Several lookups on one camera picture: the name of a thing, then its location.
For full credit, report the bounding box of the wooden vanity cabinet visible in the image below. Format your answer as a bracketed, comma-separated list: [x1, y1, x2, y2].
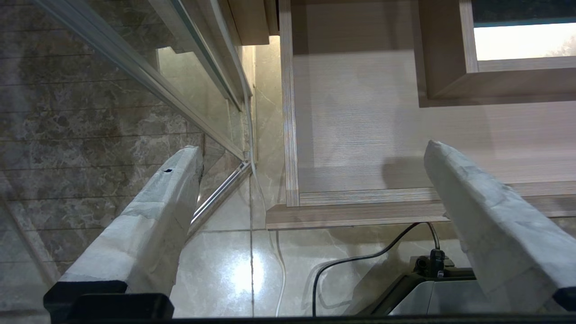
[225, 0, 280, 46]

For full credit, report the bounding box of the thin white cable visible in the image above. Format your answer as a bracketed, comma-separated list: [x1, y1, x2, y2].
[211, 0, 287, 316]

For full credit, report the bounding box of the wooden drawer pipe cutout box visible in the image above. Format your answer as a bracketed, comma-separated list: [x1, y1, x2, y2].
[412, 0, 576, 108]

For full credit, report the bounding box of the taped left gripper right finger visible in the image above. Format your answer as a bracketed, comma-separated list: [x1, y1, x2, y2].
[423, 139, 576, 311]

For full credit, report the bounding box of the glass shower partition metal frame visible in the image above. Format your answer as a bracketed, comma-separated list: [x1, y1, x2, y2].
[0, 0, 253, 288]

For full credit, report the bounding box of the black base cable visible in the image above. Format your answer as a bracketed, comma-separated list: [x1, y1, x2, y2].
[311, 222, 447, 316]

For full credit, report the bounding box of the wooden vanity drawer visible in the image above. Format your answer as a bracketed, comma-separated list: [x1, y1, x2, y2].
[265, 0, 576, 231]

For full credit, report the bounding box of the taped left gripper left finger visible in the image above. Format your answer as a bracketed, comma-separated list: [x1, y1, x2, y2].
[44, 145, 204, 320]

